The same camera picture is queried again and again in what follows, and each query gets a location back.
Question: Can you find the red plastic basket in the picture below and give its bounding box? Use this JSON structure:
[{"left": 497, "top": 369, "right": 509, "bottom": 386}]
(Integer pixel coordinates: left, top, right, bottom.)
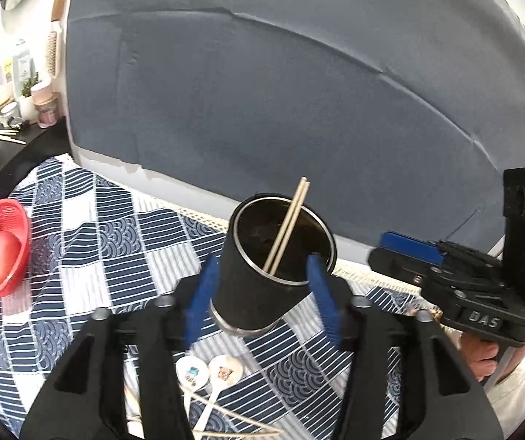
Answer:
[{"left": 0, "top": 199, "right": 32, "bottom": 300}]

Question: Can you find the black metal utensil cup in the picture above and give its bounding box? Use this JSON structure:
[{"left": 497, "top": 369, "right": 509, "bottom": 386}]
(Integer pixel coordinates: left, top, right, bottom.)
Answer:
[{"left": 210, "top": 195, "right": 337, "bottom": 338}]

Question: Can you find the white spoon blue print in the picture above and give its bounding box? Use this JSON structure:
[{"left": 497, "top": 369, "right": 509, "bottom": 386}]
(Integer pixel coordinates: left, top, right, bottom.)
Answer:
[{"left": 175, "top": 356, "right": 212, "bottom": 419}]

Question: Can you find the white spoon red print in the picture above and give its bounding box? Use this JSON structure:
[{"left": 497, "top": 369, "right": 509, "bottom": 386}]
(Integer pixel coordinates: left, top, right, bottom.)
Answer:
[{"left": 193, "top": 354, "right": 245, "bottom": 432}]

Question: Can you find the blue grey backdrop sheet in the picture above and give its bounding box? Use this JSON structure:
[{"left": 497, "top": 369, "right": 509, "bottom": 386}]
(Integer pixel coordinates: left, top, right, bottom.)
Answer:
[{"left": 64, "top": 0, "right": 525, "bottom": 255}]

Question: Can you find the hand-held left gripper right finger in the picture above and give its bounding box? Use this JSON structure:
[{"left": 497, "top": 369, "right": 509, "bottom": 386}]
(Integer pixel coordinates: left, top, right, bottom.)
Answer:
[{"left": 306, "top": 255, "right": 506, "bottom": 440}]

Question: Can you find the pink candle jar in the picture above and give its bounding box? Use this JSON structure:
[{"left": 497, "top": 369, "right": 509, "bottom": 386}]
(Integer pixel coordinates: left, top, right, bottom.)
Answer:
[{"left": 30, "top": 81, "right": 62, "bottom": 129}]

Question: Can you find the red apple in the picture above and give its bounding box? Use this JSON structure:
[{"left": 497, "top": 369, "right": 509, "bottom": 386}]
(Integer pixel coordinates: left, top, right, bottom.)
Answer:
[{"left": 0, "top": 231, "right": 22, "bottom": 286}]

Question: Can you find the blue white patterned tablecloth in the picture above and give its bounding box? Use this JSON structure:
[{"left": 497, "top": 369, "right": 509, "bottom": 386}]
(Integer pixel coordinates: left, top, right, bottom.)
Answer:
[{"left": 0, "top": 153, "right": 443, "bottom": 440}]

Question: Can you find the small white jar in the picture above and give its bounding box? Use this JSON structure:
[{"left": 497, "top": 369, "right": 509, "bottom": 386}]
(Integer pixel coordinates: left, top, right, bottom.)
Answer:
[{"left": 0, "top": 101, "right": 21, "bottom": 128}]

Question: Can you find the dark counter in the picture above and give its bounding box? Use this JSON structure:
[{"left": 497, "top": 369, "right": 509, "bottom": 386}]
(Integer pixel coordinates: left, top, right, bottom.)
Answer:
[{"left": 0, "top": 116, "right": 74, "bottom": 214}]

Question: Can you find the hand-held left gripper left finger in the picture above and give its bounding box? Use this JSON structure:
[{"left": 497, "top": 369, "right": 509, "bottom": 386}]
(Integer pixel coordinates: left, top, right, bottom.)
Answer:
[{"left": 19, "top": 256, "right": 220, "bottom": 440}]

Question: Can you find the small potted plant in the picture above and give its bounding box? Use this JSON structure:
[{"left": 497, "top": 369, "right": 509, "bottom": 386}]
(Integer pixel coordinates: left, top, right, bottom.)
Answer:
[{"left": 17, "top": 72, "right": 41, "bottom": 121}]

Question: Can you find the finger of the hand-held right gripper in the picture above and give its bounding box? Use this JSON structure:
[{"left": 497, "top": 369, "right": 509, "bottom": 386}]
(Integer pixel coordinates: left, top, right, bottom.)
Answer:
[
  {"left": 367, "top": 247, "right": 444, "bottom": 287},
  {"left": 380, "top": 231, "right": 449, "bottom": 263}
]

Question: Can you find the white bottle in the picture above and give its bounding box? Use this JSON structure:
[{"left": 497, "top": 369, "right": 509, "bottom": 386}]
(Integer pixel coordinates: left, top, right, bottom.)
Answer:
[{"left": 12, "top": 49, "right": 33, "bottom": 98}]

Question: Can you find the person's right hand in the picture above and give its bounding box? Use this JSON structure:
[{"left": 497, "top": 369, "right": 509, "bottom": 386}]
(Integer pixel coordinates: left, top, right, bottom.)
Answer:
[{"left": 461, "top": 331, "right": 501, "bottom": 382}]

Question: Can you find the wooden hairbrush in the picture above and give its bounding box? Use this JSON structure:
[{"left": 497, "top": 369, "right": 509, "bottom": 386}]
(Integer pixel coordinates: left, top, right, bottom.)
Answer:
[{"left": 47, "top": 31, "right": 60, "bottom": 77}]

